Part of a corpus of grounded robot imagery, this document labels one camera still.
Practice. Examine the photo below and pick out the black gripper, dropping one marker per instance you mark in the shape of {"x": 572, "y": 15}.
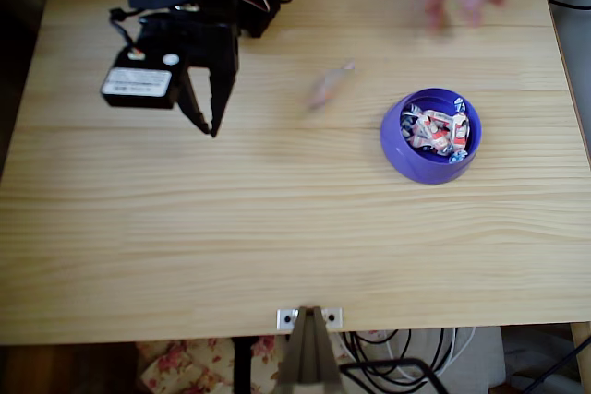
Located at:
{"x": 209, "y": 45}

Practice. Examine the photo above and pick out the white red candy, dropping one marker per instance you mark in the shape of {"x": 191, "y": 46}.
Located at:
{"x": 408, "y": 122}
{"x": 434, "y": 119}
{"x": 459, "y": 131}
{"x": 329, "y": 85}
{"x": 429, "y": 141}

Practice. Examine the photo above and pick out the purple plastic bowl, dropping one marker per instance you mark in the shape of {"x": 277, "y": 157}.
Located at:
{"x": 406, "y": 158}

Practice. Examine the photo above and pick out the floral patterned cloth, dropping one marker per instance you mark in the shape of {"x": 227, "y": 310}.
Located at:
{"x": 184, "y": 366}

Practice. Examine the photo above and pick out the black metal pole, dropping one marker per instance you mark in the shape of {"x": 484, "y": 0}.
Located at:
{"x": 241, "y": 366}

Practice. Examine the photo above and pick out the wooden table leg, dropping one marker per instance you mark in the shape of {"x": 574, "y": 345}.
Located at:
{"x": 582, "y": 357}

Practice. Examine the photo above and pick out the black camera box white label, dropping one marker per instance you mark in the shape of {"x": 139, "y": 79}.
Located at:
{"x": 138, "y": 82}

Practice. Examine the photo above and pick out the silver metal bracket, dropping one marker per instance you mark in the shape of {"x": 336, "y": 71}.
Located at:
{"x": 284, "y": 318}

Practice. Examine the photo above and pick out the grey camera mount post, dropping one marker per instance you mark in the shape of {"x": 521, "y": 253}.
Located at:
{"x": 309, "y": 352}

